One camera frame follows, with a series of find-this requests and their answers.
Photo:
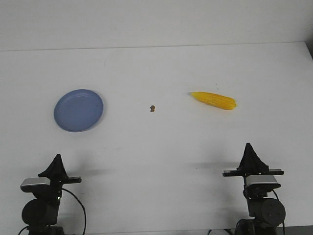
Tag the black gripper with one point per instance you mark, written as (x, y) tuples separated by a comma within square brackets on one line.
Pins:
[(57, 182), (256, 164)]

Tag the blue round plate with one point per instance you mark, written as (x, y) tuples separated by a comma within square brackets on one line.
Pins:
[(78, 110)]

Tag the yellow corn cob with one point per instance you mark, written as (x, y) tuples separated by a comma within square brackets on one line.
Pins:
[(215, 100)]

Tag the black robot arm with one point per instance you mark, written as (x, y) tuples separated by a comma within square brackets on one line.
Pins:
[(40, 214), (264, 207)]

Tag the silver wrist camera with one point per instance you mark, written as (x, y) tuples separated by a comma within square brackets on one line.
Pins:
[(262, 180), (35, 184)]

